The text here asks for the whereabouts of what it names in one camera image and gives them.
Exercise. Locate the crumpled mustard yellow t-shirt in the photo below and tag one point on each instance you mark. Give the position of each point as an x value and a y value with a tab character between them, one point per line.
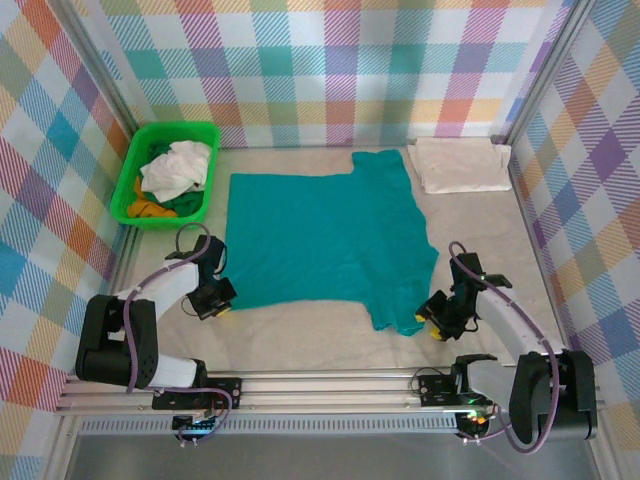
147	207

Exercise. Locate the right controller circuit board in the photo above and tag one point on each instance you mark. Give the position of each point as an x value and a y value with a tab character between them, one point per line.
472	422

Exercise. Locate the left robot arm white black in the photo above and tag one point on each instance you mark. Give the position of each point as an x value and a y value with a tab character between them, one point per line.
170	284

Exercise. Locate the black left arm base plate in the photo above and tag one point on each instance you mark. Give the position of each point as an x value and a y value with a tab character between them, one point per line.
220	390

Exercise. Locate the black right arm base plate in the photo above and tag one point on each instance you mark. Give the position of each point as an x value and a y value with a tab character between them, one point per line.
435	387

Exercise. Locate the aluminium mounting rail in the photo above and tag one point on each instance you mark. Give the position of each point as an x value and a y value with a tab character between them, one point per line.
320	392

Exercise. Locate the controller circuit board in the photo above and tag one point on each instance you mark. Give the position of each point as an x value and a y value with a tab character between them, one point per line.
195	425
472	422

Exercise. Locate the left controller circuit board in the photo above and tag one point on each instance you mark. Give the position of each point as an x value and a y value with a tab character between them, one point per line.
195	425

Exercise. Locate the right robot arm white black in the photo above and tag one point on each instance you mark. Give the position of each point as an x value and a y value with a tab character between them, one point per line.
500	315

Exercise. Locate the crumpled green t-shirt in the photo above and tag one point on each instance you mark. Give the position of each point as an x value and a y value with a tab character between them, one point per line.
189	202

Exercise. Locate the green plastic basket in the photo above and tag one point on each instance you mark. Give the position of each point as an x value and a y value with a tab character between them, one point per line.
125	205

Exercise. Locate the folded white t-shirt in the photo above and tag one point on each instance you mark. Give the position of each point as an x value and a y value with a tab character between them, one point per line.
460	165

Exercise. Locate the aluminium frame post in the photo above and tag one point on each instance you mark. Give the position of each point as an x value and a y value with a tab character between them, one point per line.
555	65
100	65

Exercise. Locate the teal t-shirt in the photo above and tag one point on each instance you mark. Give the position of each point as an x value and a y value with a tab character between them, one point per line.
320	235

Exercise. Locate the crumpled white t-shirt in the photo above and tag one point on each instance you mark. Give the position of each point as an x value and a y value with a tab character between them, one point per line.
175	167

